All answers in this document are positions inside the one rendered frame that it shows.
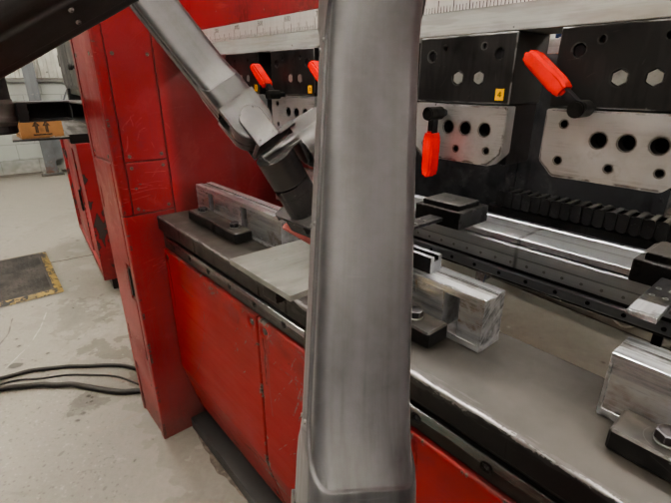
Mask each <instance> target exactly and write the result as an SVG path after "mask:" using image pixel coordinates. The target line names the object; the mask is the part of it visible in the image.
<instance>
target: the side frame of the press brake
mask: <svg viewBox="0 0 671 503"><path fill-rule="evenodd" d="M69 42H70V47H71V52H72V57H73V62H74V67H75V72H76V77H77V82H78V87H79V92H80V97H81V102H82V107H83V111H84V116H85V121H86V126H87V131H88V136H89V141H90V146H91V151H92V156H93V161H94V166H95V171H96V176H97V181H98V186H99V190H100V195H101V200H102V205H103V210H104V215H105V220H106V225H107V230H108V235H109V240H110V245H111V250H112V255H113V260H114V265H115V269H116V274H117V279H118V284H119V289H120V294H121V299H122V304H123V309H124V313H125V318H126V323H127V328H128V333H129V338H130V343H131V347H132V352H133V357H134V362H135V367H136V372H137V377H138V382H139V387H140V392H141V397H142V402H143V406H144V407H145V408H147V410H148V411H149V413H150V414H151V416H152V418H153V419H154V421H155V422H156V424H157V425H158V427H159V429H160V430H161V432H162V436H163V437H164V439H167V438H169V437H171V436H173V435H175V434H177V433H179V432H181V431H183V430H185V429H187V428H189V427H191V426H193V424H192V417H193V416H195V415H197V414H199V413H201V412H204V411H206V408H205V407H204V406H203V405H202V403H201V402H200V400H199V398H198V396H197V394H196V391H195V389H194V387H193V385H192V383H191V381H190V379H189V377H188V375H187V373H186V371H185V369H184V367H183V365H182V360H181V354H180V348H179V342H178V336H177V329H176V323H175V316H174V310H173V303H172V297H171V291H170V284H169V278H168V271H167V265H166V258H165V252H164V248H165V247H166V246H165V239H164V233H163V231H161V230H160V229H159V226H158V219H157V216H161V215H167V214H172V213H177V212H183V211H188V210H193V209H197V208H198V207H199V206H198V198H197V190H196V184H206V183H209V182H214V183H217V184H219V185H222V186H225V187H227V188H230V189H233V190H236V191H238V192H241V193H244V194H246V195H249V196H252V197H254V198H257V199H260V200H263V201H265V202H268V203H271V204H273V205H276V206H279V207H282V206H283V205H282V203H281V202H280V201H277V199H276V193H275V192H274V190H273V188H272V187H271V185H270V184H269V182H268V180H267V179H266V177H265V176H264V174H263V172H262V171H261V169H260V167H259V166H258V164H257V160H258V159H256V160H254V159H253V158H252V156H251V155H250V154H249V153H248V151H244V150H242V149H240V148H238V147H237V146H236V145H235V144H234V143H233V142H232V141H231V139H230V138H229V137H228V136H227V134H226V133H225V132H224V131H223V129H222V128H221V127H220V126H219V121H218V120H217V119H216V118H215V116H214V115H213V114H212V113H211V111H210V110H209V109H208V107H207V106H206V105H205V103H204V102H203V100H202V99H201V97H200V95H199V94H198V92H197V91H196V90H195V88H194V87H193V86H192V84H191V83H190V82H189V81H188V79H187V78H186V77H185V76H184V74H183V73H182V72H181V71H180V69H179V68H178V67H177V66H176V64H175V63H174V62H173V61H172V59H171V58H170V57H169V56H168V54H167V53H166V52H165V51H164V49H163V48H162V47H161V46H160V44H159V43H158V42H157V41H156V39H155V38H154V37H153V36H152V34H151V33H150V32H149V31H148V29H147V28H146V27H145V26H144V24H143V23H142V22H141V20H140V19H139V18H138V17H137V15H136V14H135V13H134V12H133V10H132V9H131V8H130V7H127V8H125V9H123V10H122V11H120V12H118V13H116V14H115V15H113V16H111V17H109V18H108V19H106V20H104V21H102V22H101V23H99V24H97V25H95V26H94V27H92V28H90V29H88V30H87V31H85V32H83V33H81V34H80V35H78V36H76V37H74V38H73V39H71V40H69Z"/></svg>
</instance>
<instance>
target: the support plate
mask: <svg viewBox="0 0 671 503"><path fill-rule="evenodd" d="M310 246H311V245H309V244H307V243H306V242H304V241H302V240H298V241H295V242H291V243H287V244H284V245H280V246H277V247H273V248H269V249H266V250H262V251H256V252H252V253H248V254H245V255H241V256H238V257H234V258H230V264H231V265H232V266H234V267H235V268H237V269H239V270H240V271H242V272H243V273H245V274H246V275H248V276H250V277H251V278H253V279H254V280H256V281H258V282H259V283H261V284H262V285H264V286H266V287H267V288H269V289H270V290H272V291H274V292H275V293H277V294H278V295H280V296H282V297H283V298H285V299H286V300H288V301H293V300H296V299H299V298H301V297H304V296H307V295H308V288H309V267H310Z"/></svg>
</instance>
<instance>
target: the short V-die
mask: <svg viewBox="0 0 671 503"><path fill-rule="evenodd" d="M441 256H442V254H441V253H438V252H435V251H431V250H428V249H425V248H422V247H419V246H416V245H413V267H414V268H416V269H419V270H421V271H424V272H426V273H429V274H431V273H433V272H436V271H438V270H440V266H441Z"/></svg>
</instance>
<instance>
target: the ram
mask: <svg viewBox="0 0 671 503"><path fill-rule="evenodd" d="M179 1H180V3H181V4H182V5H183V7H184V8H185V9H186V10H187V12H188V13H189V14H190V16H191V17H192V18H193V19H194V21H195V22H196V23H197V25H198V26H199V27H200V28H201V30H205V29H210V28H216V27H221V26H227V25H232V24H237V23H243V22H248V21H254V20H259V19H265V18H270V17H276V16H281V15H287V14H292V13H297V12H303V11H308V10H314V9H319V0H179ZM664 18H671V0H534V1H526V2H519V3H511V4H503V5H496V6H488V7H480V8H473V9H465V10H457V11H450V12H442V13H435V14H427V15H422V19H421V25H420V38H419V43H421V39H423V38H435V37H447V36H459V35H471V34H483V33H495V32H507V31H525V32H533V33H540V34H548V35H549V34H562V29H563V27H568V26H580V25H592V24H604V23H616V22H628V21H640V20H652V19H664ZM212 44H213V45H214V46H215V48H216V49H217V50H218V51H219V53H220V54H221V55H222V56H223V58H226V55H231V54H243V53H255V52H264V53H271V51H279V50H291V49H302V48H319V47H320V36H319V32H318V29H313V30H306V31H298V32H290V33H283V34H275V35H267V36H260V37H252V38H245V39H237V40H229V41H222V42H214V43H212Z"/></svg>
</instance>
